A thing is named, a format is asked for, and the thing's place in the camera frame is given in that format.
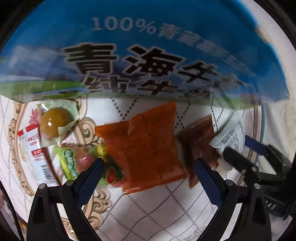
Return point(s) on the vacuum packed braised egg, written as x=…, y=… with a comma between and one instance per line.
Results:
x=56, y=118

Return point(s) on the brown snack packet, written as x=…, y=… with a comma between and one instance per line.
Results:
x=194, y=140

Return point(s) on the red white long snack packet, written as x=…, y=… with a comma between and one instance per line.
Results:
x=37, y=156

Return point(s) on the white printed snack packet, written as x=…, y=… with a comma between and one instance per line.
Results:
x=231, y=136

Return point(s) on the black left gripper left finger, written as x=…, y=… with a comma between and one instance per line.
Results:
x=45, y=222

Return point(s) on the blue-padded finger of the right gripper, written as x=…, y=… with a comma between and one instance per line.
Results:
x=273, y=155

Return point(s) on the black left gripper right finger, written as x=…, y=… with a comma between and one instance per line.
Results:
x=253, y=221

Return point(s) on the blue green cardboard box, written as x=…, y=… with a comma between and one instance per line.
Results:
x=172, y=49

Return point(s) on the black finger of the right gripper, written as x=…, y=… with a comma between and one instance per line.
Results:
x=239, y=162

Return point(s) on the orange snack packet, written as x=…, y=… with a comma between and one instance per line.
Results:
x=145, y=149

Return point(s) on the green watermelon gum candy bag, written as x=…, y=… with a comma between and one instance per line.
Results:
x=70, y=161

